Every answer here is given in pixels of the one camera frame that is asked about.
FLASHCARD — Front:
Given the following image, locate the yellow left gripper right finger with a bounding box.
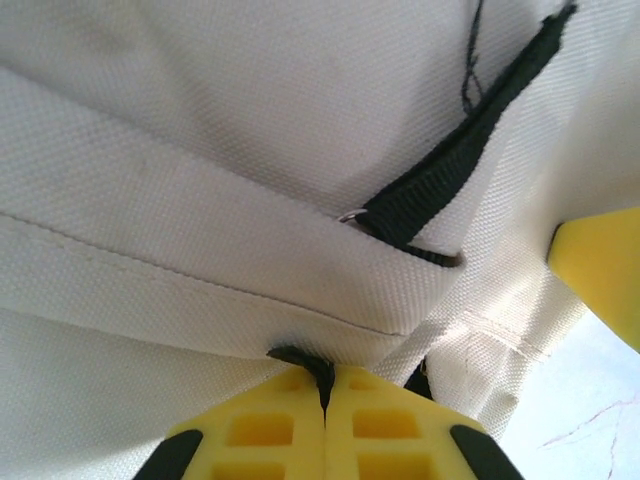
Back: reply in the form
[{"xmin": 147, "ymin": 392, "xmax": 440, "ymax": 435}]
[{"xmin": 323, "ymin": 366, "xmax": 517, "ymax": 480}]

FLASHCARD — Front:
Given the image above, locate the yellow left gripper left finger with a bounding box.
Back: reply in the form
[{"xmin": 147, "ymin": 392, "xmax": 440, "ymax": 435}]
[{"xmin": 141, "ymin": 366, "xmax": 328, "ymax": 480}]

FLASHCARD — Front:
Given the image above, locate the cream canvas backpack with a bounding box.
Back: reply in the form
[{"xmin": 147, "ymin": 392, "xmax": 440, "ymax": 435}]
[{"xmin": 0, "ymin": 0, "xmax": 640, "ymax": 480}]

